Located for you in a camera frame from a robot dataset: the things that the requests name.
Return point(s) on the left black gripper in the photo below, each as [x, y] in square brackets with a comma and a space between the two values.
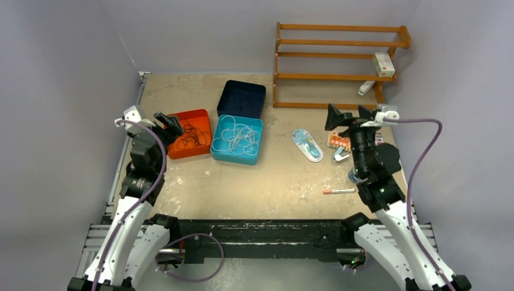
[169, 133]

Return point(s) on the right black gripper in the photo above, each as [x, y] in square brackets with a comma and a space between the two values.
[336, 119]

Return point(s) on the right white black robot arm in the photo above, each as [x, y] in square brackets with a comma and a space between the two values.
[385, 201]

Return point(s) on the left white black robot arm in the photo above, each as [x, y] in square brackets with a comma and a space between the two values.
[136, 201]

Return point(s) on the orange card pack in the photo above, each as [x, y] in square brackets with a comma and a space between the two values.
[335, 141]

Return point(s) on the white stapler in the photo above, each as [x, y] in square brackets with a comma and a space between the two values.
[365, 87]

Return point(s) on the orange plastic tray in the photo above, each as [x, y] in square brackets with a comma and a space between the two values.
[197, 137]

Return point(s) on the coloured marker set pack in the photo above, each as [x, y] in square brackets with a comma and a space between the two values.
[379, 139]

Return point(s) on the small light blue stapler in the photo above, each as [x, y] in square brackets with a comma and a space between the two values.
[341, 154]

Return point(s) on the blue blister pack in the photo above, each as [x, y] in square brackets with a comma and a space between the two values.
[307, 145]

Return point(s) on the white cardboard box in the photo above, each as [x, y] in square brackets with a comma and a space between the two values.
[384, 65]

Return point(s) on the light blue plastic tray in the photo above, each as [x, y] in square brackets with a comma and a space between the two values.
[237, 139]

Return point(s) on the dark blue plastic tray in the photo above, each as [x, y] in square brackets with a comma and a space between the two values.
[242, 99]

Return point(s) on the white orange marker pen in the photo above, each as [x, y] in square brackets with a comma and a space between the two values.
[338, 191]

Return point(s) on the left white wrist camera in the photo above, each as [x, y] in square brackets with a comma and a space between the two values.
[134, 120]

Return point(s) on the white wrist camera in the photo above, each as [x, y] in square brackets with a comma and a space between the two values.
[134, 120]
[383, 115]

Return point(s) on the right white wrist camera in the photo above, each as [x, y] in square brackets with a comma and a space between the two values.
[383, 115]

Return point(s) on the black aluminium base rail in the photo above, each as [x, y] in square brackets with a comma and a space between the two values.
[324, 240]

